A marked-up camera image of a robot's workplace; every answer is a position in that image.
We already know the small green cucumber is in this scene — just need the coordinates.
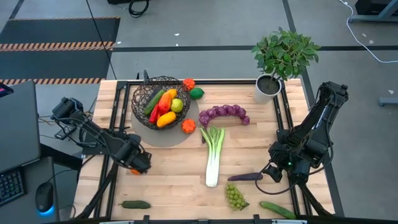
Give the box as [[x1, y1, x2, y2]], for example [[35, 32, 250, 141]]
[[143, 89, 167, 116]]

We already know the dark grey desk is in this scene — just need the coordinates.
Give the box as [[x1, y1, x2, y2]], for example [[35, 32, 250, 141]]
[[0, 156, 60, 224]]

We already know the thin black floor cable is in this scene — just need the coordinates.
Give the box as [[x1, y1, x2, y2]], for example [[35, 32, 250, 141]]
[[85, 0, 116, 80]]

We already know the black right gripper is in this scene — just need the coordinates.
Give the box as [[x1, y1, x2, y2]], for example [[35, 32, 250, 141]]
[[263, 141, 296, 184]]

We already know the grey furniture foot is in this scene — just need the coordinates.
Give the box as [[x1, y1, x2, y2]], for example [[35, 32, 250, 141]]
[[377, 96, 398, 107]]

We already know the red yellow mango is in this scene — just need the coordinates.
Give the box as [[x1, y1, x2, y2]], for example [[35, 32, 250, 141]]
[[157, 91, 173, 115]]

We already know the round grey mat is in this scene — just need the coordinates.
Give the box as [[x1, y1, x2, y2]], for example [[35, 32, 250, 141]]
[[130, 99, 200, 148]]

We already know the black wire basket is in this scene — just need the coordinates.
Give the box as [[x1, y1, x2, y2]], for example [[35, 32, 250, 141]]
[[131, 75, 192, 131]]

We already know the long yellow mango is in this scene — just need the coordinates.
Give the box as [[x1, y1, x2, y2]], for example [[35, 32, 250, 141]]
[[156, 111, 177, 129]]

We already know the grey desk leg frame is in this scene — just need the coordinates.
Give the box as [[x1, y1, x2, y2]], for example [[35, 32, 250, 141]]
[[348, 0, 398, 23]]

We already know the black hazard-striped floor mat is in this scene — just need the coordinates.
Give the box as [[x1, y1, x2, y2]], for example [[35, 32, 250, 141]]
[[0, 17, 121, 85]]

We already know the purple eggplant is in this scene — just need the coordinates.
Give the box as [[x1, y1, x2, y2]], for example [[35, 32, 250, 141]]
[[227, 172, 264, 182]]

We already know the black power adapter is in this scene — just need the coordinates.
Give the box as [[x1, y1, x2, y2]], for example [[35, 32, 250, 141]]
[[54, 124, 73, 140]]

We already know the green leafy plant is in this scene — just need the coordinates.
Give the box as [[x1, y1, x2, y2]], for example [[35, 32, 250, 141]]
[[251, 26, 321, 82]]

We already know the green lime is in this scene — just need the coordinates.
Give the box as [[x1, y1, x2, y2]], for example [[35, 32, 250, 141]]
[[188, 87, 205, 101]]

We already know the white floor cable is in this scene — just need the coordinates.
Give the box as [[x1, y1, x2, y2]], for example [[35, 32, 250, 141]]
[[338, 0, 398, 64]]

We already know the black computer mouse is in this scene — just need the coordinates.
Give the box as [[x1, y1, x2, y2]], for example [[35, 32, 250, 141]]
[[34, 181, 54, 213]]

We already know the long light green cucumber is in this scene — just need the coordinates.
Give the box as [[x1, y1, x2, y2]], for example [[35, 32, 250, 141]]
[[259, 200, 297, 220]]

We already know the black cable loop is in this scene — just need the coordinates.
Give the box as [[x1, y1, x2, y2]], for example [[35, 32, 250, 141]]
[[128, 0, 150, 18]]

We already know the white plant pot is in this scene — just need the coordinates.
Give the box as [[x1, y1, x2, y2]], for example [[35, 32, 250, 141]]
[[253, 73, 283, 105]]

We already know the green apple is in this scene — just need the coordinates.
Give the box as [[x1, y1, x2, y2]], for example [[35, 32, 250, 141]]
[[170, 98, 184, 113]]

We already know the dark green cucumber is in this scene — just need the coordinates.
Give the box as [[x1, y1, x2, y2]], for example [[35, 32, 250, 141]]
[[118, 200, 152, 210]]

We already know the device with red screen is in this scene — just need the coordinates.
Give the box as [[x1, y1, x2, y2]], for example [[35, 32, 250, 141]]
[[0, 82, 14, 98]]

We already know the green grape bunch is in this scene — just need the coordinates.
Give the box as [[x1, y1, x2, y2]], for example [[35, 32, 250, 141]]
[[224, 183, 250, 212]]

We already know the black keyboard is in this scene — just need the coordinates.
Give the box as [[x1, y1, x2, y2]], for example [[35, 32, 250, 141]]
[[0, 169, 26, 207]]

